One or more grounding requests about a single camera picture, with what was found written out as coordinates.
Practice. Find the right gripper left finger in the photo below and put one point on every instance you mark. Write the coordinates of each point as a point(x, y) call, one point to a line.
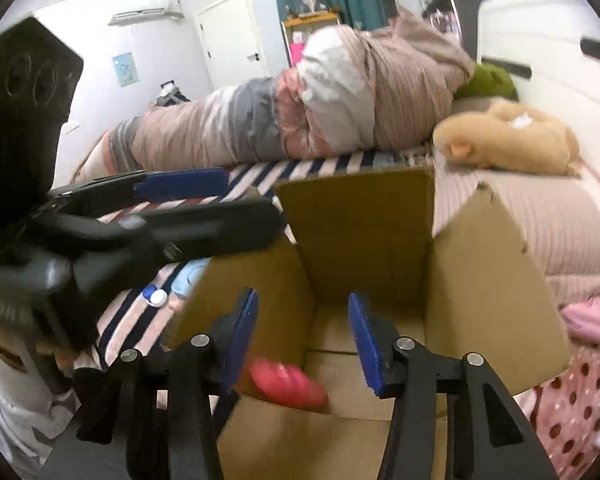
point(201, 396)

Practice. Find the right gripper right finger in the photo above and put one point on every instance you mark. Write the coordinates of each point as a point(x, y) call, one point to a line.
point(487, 434)

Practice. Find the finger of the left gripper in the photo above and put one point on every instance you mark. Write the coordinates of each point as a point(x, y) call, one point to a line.
point(130, 252)
point(118, 192)

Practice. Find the red cylindrical object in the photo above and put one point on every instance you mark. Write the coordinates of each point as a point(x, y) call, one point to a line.
point(287, 385)

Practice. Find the light blue square device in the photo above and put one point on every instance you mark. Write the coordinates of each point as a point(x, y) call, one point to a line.
point(187, 275)

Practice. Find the person's left hand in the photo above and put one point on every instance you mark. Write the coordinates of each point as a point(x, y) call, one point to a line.
point(13, 348)

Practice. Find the blue white contact lens case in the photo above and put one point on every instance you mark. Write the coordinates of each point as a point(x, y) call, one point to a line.
point(154, 296)

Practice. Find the brown cardboard box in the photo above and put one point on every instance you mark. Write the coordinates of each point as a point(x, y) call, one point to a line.
point(473, 286)

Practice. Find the pink polka dot pillow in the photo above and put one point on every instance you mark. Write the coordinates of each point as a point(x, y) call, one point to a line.
point(565, 414)

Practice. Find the white air conditioner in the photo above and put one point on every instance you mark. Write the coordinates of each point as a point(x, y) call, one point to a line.
point(127, 12)

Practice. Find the white door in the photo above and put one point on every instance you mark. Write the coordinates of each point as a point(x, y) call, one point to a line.
point(232, 43)

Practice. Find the pink pouch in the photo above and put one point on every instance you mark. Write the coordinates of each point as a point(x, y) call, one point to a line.
point(583, 320)

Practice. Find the pink ribbed pillow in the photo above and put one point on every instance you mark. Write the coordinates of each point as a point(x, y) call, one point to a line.
point(558, 217)

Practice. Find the tan plush toy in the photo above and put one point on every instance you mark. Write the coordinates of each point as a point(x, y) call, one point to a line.
point(495, 133)

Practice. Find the rolled pink grey quilt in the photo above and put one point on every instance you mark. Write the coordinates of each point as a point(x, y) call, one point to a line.
point(352, 91)

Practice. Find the green plush toy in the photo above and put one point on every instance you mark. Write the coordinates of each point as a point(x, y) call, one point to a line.
point(488, 80)

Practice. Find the white bed headboard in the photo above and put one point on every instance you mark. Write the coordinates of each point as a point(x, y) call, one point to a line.
point(545, 36)

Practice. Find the blue wall poster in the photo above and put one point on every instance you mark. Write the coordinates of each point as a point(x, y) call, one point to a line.
point(125, 68)

